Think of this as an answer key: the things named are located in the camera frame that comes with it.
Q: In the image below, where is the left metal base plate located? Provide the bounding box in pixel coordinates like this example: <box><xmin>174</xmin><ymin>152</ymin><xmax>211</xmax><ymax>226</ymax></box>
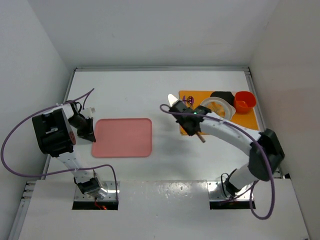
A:
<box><xmin>73</xmin><ymin>181</ymin><xmax>120</xmax><ymax>202</ymax></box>

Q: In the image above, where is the pink plastic tray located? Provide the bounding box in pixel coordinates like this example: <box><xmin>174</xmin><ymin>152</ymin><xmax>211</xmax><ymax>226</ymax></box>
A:
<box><xmin>91</xmin><ymin>118</ymin><xmax>153</xmax><ymax>158</ymax></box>

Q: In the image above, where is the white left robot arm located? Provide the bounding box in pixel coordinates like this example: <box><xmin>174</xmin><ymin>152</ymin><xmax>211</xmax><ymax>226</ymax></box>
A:
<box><xmin>32</xmin><ymin>102</ymin><xmax>108</xmax><ymax>200</ymax></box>

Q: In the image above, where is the golden bread roll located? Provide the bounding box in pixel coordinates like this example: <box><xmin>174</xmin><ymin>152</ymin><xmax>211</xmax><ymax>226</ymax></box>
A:
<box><xmin>206</xmin><ymin>101</ymin><xmax>226</xmax><ymax>118</ymax></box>

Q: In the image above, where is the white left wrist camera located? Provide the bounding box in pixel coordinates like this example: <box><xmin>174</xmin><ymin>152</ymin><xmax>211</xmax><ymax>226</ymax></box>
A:
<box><xmin>81</xmin><ymin>107</ymin><xmax>96</xmax><ymax>119</ymax></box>

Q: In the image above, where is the orange cloth placemat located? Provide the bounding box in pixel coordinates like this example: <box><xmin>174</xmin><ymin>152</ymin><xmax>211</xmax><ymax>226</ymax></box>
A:
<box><xmin>178</xmin><ymin>90</ymin><xmax>260</xmax><ymax>130</ymax></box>

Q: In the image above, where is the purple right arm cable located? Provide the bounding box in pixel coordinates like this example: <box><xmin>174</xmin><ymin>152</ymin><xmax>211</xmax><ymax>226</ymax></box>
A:
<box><xmin>159</xmin><ymin>103</ymin><xmax>276</xmax><ymax>221</ymax></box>

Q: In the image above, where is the orange plastic cup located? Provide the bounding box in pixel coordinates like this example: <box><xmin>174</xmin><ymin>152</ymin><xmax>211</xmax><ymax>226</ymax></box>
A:
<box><xmin>233</xmin><ymin>91</ymin><xmax>257</xmax><ymax>114</ymax></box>

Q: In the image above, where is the aluminium table frame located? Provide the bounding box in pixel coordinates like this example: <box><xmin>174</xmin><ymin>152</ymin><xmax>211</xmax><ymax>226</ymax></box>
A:
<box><xmin>19</xmin><ymin>68</ymin><xmax>294</xmax><ymax>240</ymax></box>

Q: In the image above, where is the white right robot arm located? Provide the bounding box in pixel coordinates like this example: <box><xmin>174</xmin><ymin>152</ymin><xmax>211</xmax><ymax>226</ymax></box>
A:
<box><xmin>168</xmin><ymin>94</ymin><xmax>285</xmax><ymax>198</ymax></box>

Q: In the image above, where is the iridescent spoon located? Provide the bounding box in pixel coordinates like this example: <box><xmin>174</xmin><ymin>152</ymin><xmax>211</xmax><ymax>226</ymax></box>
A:
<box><xmin>186</xmin><ymin>95</ymin><xmax>194</xmax><ymax>105</ymax></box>

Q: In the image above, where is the black coaster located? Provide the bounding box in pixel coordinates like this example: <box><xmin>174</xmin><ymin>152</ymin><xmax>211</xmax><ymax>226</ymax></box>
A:
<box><xmin>210</xmin><ymin>91</ymin><xmax>235</xmax><ymax>106</ymax></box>

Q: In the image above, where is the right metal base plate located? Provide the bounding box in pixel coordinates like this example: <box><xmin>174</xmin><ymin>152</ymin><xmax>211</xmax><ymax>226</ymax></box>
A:
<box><xmin>207</xmin><ymin>181</ymin><xmax>252</xmax><ymax>202</ymax></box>

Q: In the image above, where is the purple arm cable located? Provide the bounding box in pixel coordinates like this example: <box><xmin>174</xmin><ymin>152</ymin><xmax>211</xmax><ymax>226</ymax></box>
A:
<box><xmin>159</xmin><ymin>103</ymin><xmax>276</xmax><ymax>221</ymax></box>
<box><xmin>0</xmin><ymin>87</ymin><xmax>119</xmax><ymax>202</ymax></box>

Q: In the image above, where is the white plate with handles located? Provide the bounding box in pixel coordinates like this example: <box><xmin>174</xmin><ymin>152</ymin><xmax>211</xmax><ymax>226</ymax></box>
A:
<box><xmin>200</xmin><ymin>97</ymin><xmax>236</xmax><ymax>121</ymax></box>

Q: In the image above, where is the metal base plate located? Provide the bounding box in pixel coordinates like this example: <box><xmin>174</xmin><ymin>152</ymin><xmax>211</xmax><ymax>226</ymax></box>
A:
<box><xmin>207</xmin><ymin>181</ymin><xmax>252</xmax><ymax>202</ymax></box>
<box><xmin>73</xmin><ymin>181</ymin><xmax>120</xmax><ymax>202</ymax></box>

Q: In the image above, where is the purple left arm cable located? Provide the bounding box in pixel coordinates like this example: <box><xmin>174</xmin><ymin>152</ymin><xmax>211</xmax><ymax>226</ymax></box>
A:
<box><xmin>0</xmin><ymin>87</ymin><xmax>119</xmax><ymax>202</ymax></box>

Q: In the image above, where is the steel cake server wooden handle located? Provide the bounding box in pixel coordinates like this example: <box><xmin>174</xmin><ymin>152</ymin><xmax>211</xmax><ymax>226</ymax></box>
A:
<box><xmin>167</xmin><ymin>93</ymin><xmax>206</xmax><ymax>144</ymax></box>

